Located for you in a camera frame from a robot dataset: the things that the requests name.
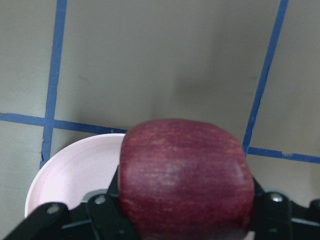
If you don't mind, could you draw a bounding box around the pink plate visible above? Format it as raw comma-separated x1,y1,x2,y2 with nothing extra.
24,133,125,217

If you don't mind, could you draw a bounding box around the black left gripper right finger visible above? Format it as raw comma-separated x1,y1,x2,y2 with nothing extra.
250,178,293,240

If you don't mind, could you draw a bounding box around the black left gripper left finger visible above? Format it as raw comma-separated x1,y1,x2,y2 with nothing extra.
86,169,140,240

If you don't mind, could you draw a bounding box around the red apple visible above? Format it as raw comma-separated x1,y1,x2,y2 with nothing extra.
118,119,254,240

